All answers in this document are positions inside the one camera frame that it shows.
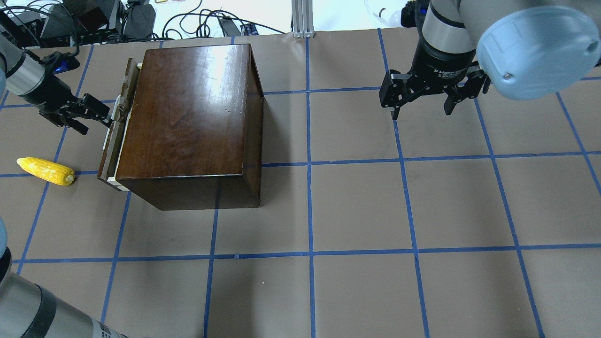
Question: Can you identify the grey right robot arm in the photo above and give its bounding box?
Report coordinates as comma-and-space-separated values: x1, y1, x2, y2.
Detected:
378, 0, 601, 120

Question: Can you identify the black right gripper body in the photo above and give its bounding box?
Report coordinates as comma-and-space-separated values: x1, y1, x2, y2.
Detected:
406, 45, 475, 97

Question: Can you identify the dark wooden drawer cabinet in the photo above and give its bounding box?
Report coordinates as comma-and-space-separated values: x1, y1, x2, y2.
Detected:
115, 44, 264, 210

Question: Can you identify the wooden drawer with white handle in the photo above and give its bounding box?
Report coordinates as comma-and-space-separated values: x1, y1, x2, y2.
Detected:
97, 58, 142, 191

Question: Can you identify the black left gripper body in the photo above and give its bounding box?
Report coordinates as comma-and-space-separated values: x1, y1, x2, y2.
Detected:
39, 83, 77, 128

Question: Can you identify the yellow corn cob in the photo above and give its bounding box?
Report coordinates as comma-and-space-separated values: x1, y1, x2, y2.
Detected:
16, 157, 76, 186

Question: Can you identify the aluminium frame post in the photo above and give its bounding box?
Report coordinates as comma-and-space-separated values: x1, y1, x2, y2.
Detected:
291, 0, 315, 38

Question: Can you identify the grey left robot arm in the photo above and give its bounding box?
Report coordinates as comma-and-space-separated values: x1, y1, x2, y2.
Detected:
1, 37, 117, 338

